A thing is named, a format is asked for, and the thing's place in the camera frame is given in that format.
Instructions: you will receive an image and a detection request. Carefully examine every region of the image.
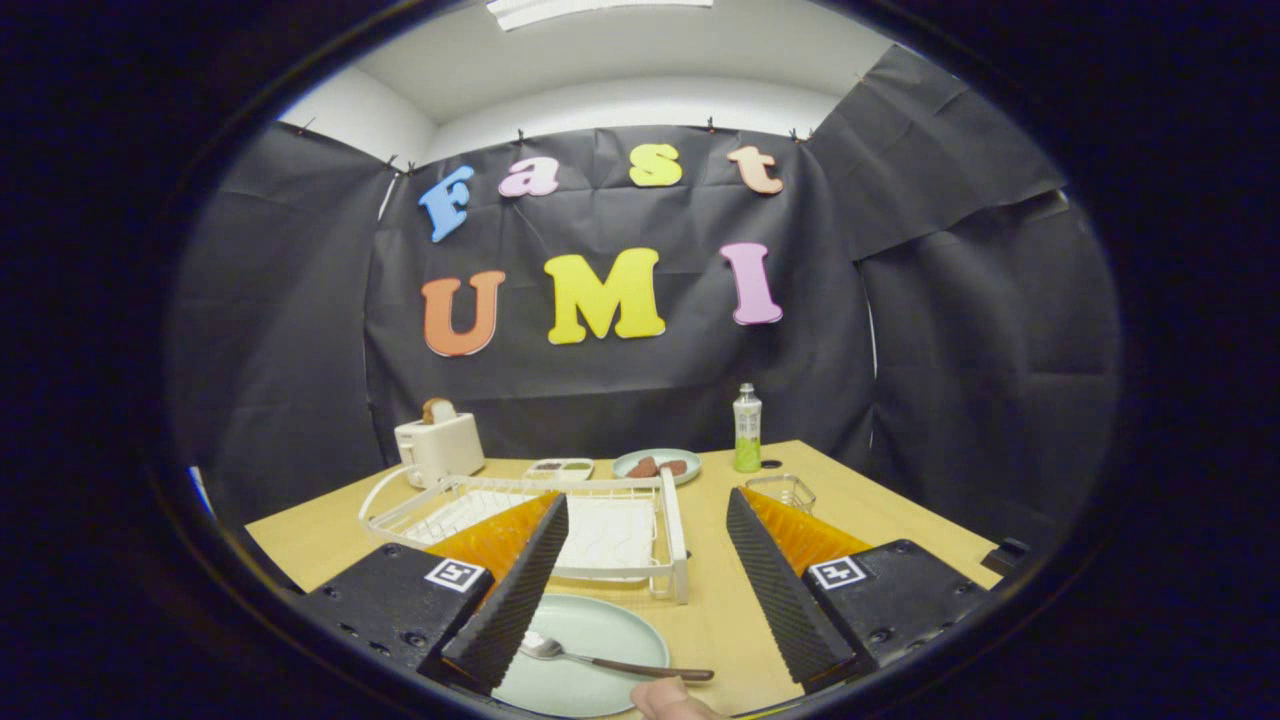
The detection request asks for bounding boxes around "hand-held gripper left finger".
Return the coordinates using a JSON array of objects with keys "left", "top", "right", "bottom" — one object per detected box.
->
[{"left": 300, "top": 492, "right": 571, "bottom": 696}]

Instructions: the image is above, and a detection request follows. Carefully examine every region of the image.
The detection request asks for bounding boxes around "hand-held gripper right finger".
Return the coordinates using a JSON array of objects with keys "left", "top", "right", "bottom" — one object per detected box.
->
[{"left": 725, "top": 487, "right": 991, "bottom": 694}]

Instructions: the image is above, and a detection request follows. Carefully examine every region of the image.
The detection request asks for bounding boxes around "spoon with brown handle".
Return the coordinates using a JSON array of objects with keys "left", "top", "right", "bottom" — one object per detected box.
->
[{"left": 518, "top": 632, "right": 716, "bottom": 683}]

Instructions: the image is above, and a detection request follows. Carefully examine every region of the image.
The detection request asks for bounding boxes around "light green plate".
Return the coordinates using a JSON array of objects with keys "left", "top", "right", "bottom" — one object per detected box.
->
[{"left": 490, "top": 594, "right": 671, "bottom": 718}]

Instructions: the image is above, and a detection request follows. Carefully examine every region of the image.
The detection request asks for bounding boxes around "metal wire basket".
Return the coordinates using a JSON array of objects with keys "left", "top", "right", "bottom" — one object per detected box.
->
[{"left": 745, "top": 474, "right": 817, "bottom": 516}]

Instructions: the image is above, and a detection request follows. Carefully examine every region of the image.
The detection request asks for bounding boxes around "white dish rack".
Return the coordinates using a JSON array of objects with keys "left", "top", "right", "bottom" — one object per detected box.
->
[{"left": 358, "top": 468, "right": 691, "bottom": 605}]

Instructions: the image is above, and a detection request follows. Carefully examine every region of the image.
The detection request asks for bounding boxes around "small plate with food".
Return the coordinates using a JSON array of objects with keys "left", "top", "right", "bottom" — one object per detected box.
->
[{"left": 612, "top": 448, "right": 703, "bottom": 487}]

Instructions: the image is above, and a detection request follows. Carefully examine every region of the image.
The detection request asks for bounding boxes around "green drink bottle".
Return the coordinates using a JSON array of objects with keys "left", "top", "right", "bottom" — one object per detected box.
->
[{"left": 733, "top": 383, "right": 763, "bottom": 474}]

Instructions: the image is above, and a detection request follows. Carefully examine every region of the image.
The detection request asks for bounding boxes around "white toaster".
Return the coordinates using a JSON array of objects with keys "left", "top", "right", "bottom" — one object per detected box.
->
[{"left": 394, "top": 411, "right": 487, "bottom": 489}]

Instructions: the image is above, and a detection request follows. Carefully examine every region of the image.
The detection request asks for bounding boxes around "black backdrop cloth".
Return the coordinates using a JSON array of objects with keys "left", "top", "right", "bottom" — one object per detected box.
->
[{"left": 165, "top": 45, "right": 1121, "bottom": 551}]

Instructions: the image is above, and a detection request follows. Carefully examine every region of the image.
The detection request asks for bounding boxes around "ceiling light panel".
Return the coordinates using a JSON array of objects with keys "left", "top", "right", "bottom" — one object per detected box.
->
[{"left": 487, "top": 0, "right": 714, "bottom": 31}]

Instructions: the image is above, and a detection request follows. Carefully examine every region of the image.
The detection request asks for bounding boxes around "white power cable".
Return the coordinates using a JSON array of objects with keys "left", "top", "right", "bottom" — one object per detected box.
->
[{"left": 358, "top": 465, "right": 421, "bottom": 521}]

